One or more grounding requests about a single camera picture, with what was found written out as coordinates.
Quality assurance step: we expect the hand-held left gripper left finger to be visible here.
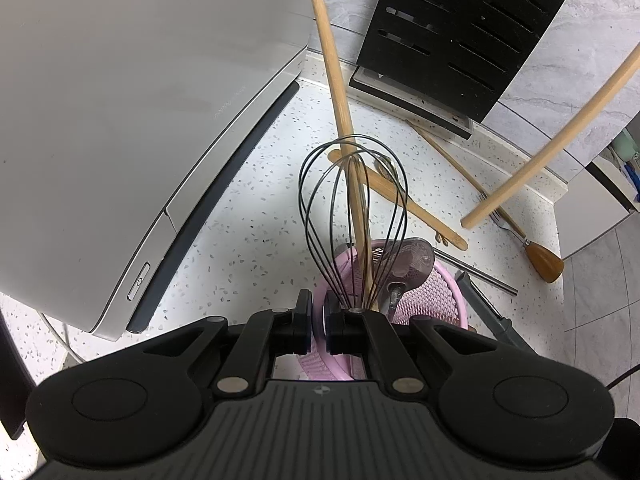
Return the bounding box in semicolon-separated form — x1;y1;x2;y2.
137;290;313;395

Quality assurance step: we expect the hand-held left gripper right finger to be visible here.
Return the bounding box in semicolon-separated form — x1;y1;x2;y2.
325;294;501;393

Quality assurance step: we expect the wire whisk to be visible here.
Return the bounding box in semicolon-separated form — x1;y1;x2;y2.
298;134;409;312

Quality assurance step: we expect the steel ladle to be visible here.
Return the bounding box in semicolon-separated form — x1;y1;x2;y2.
379;237;436;319

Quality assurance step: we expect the pink mesh utensil holder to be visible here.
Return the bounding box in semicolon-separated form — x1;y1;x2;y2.
300;239;472;382

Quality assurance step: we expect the wooden spatula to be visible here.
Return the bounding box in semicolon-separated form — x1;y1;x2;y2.
327;148;470;252

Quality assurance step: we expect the grey handled tool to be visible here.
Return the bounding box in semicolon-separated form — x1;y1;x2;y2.
454;270;532;352

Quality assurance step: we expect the steel rod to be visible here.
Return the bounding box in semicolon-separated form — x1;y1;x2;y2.
432;248;520;295

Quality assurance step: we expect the wooden chopstick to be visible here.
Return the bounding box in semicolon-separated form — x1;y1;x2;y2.
405;119;527;239

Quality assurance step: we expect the long wooden stick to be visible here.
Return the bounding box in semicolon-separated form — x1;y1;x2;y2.
460;52;640;231
305;0;382;312

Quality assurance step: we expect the white countertop appliance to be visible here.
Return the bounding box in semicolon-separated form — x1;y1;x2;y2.
0;0;327;342

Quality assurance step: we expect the white cabinet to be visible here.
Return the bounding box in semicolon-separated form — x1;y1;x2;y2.
554;109;640;262

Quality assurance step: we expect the black flat object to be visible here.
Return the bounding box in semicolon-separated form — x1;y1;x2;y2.
0;310;32;442

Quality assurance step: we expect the black knife block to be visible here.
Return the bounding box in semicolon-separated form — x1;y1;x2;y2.
348;0;580;141

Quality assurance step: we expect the blue object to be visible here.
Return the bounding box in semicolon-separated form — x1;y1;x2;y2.
621;160;640;207

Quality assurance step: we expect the pale green cup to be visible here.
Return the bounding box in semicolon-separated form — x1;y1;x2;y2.
614;127;640;162

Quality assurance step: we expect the fork with brown handle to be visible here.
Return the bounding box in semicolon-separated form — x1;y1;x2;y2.
477;190;566;285

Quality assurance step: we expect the thin cable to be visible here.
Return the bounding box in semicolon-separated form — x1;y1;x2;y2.
39;310;84;364

